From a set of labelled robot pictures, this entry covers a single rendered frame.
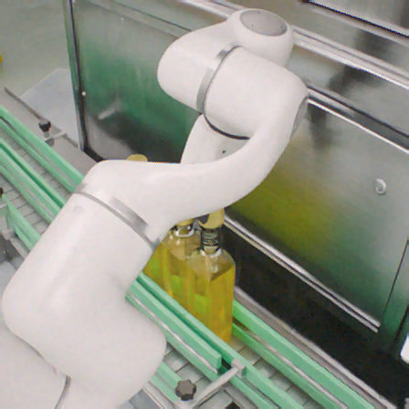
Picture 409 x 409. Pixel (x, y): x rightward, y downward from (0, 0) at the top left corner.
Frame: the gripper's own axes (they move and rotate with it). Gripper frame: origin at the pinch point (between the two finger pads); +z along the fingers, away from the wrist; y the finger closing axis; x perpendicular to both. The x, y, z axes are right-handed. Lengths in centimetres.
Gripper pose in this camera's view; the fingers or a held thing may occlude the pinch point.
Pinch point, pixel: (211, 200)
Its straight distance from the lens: 76.4
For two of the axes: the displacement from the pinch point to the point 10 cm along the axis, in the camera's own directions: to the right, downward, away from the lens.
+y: -7.3, 4.3, -5.3
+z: -1.8, 6.3, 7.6
